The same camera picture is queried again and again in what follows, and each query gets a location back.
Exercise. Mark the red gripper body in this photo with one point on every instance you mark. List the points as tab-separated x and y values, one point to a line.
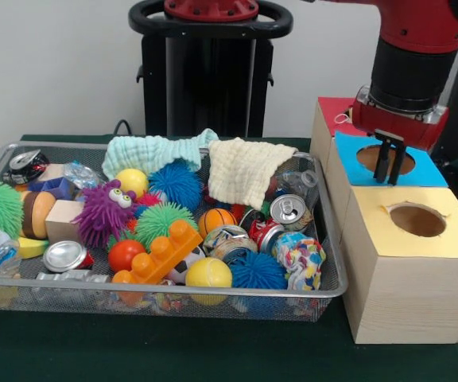
396	127

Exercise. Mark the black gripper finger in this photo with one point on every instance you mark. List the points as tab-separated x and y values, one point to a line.
382	157
397	163

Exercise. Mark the cream yellow waffle cloth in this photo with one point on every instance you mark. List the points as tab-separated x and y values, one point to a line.
245	171

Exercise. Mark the mint green waffle cloth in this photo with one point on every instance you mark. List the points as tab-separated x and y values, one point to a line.
157	151

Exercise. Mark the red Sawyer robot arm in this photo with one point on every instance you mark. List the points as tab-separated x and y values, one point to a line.
416	48

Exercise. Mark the clear mesh bin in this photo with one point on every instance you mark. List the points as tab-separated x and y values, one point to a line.
328	263

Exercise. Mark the wooden box with three holes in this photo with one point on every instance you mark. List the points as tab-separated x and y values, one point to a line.
412	294

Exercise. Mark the blue spiky rubber ball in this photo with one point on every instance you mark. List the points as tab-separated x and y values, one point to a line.
257	270
175	185

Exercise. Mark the small orange basketball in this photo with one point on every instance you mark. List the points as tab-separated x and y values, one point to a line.
217	221

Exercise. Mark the small green spiky ball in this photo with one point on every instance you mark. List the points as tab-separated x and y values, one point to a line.
164	223

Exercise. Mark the small soccer ball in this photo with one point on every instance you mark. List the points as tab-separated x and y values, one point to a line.
183	269

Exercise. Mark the orange plastic toy block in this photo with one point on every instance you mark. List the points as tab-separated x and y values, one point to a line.
161	256

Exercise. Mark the yellow smiley ball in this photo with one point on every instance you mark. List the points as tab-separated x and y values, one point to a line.
131	181

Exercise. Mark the small red orange ball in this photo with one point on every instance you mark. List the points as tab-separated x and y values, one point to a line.
126	255

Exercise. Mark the purple spiky monster toy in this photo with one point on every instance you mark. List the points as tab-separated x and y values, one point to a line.
106	211

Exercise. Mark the dark green tablecloth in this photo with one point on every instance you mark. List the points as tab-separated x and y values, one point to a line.
133	350

